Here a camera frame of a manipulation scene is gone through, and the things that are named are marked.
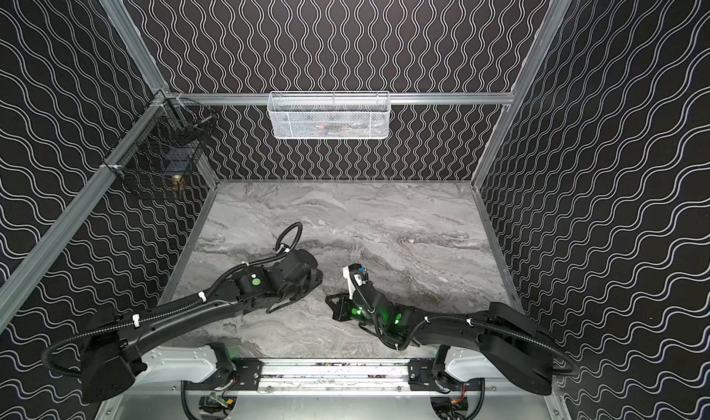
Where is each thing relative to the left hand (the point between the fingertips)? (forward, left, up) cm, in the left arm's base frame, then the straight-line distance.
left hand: (332, 278), depth 75 cm
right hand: (-4, +2, -7) cm, 8 cm away
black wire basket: (+44, +61, +13) cm, 77 cm away
